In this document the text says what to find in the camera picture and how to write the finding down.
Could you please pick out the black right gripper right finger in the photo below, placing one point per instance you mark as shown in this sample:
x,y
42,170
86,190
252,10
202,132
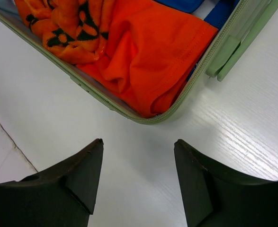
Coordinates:
x,y
215,195

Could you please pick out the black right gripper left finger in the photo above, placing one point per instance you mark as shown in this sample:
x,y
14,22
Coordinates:
x,y
63,195

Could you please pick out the plain orange shirt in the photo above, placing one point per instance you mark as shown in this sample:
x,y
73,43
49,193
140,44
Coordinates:
x,y
153,59

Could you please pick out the orange black patterned towel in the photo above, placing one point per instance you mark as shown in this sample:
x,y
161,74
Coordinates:
x,y
75,31

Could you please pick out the royal blue shirt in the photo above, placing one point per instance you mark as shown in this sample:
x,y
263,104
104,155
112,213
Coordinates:
x,y
212,11

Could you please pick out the light blue trousers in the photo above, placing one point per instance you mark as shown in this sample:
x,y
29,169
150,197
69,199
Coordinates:
x,y
8,6

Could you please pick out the light green suitcase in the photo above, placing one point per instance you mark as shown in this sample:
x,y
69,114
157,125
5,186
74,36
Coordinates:
x,y
244,24

